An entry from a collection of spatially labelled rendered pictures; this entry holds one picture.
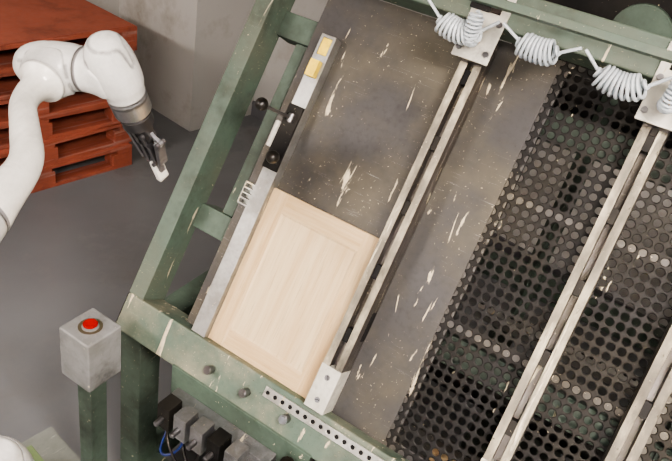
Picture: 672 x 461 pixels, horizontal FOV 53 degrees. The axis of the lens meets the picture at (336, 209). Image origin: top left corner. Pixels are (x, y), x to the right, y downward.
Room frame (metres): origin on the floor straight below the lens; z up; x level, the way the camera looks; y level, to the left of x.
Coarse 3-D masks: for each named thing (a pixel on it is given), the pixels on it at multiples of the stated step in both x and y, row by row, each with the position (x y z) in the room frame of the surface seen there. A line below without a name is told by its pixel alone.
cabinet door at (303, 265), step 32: (288, 224) 1.63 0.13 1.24; (320, 224) 1.61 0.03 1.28; (256, 256) 1.60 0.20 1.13; (288, 256) 1.58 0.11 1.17; (320, 256) 1.56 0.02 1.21; (352, 256) 1.54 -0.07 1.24; (256, 288) 1.55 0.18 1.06; (288, 288) 1.52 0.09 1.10; (320, 288) 1.50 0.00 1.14; (352, 288) 1.48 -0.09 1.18; (224, 320) 1.51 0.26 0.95; (256, 320) 1.49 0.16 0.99; (288, 320) 1.47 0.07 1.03; (320, 320) 1.45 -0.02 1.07; (256, 352) 1.43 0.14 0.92; (288, 352) 1.42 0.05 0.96; (320, 352) 1.40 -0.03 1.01; (288, 384) 1.36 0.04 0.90
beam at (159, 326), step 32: (128, 320) 1.55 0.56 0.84; (160, 320) 1.52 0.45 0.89; (160, 352) 1.47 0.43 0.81; (192, 352) 1.45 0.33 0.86; (224, 352) 1.43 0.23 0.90; (224, 384) 1.37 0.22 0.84; (256, 384) 1.35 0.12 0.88; (256, 416) 1.30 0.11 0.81; (320, 416) 1.27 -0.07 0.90; (320, 448) 1.22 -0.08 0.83; (384, 448) 1.21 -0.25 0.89
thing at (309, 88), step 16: (336, 48) 1.91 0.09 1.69; (304, 80) 1.85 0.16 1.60; (320, 80) 1.85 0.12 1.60; (304, 96) 1.82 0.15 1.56; (304, 112) 1.80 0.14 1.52; (288, 160) 1.76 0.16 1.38; (272, 176) 1.71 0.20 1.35; (256, 192) 1.69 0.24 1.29; (256, 208) 1.66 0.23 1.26; (240, 224) 1.65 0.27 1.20; (256, 224) 1.65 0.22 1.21; (240, 240) 1.62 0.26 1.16; (224, 256) 1.60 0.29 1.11; (240, 256) 1.59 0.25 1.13; (224, 272) 1.57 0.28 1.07; (224, 288) 1.55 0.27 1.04; (208, 304) 1.53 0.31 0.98; (208, 320) 1.50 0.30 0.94
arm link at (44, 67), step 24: (24, 48) 1.38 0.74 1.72; (48, 48) 1.37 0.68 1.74; (72, 48) 1.38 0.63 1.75; (24, 72) 1.32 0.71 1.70; (48, 72) 1.32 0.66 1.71; (24, 96) 1.24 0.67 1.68; (48, 96) 1.31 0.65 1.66; (24, 120) 1.15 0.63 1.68; (24, 144) 1.08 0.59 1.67; (0, 168) 1.00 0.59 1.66; (24, 168) 1.02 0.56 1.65; (0, 192) 0.94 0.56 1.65; (24, 192) 0.98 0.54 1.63
